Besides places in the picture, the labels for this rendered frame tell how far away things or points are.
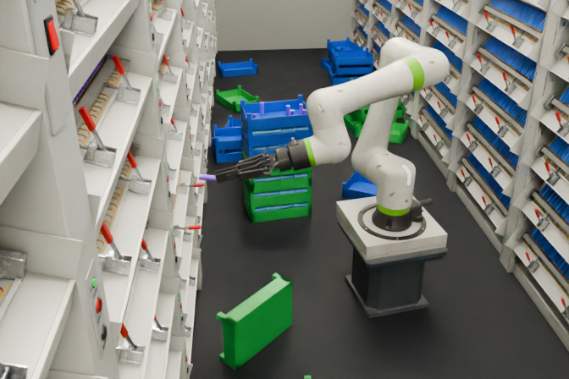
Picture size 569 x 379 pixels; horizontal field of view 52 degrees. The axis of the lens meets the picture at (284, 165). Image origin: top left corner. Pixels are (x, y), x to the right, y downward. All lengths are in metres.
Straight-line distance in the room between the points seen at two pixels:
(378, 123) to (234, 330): 0.89
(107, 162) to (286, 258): 1.78
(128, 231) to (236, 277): 1.44
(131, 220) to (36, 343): 0.56
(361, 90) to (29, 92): 1.38
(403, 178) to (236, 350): 0.82
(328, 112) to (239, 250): 1.07
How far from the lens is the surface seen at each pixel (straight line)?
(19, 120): 0.56
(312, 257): 2.61
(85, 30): 0.84
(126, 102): 1.14
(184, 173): 2.14
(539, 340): 2.39
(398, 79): 1.92
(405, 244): 2.16
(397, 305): 2.35
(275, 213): 2.85
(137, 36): 1.28
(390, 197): 2.13
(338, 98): 1.79
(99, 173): 0.88
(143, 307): 1.23
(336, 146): 1.80
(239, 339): 2.04
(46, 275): 0.68
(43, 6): 0.61
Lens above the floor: 1.51
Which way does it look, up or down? 26 degrees down
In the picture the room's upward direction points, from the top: straight up
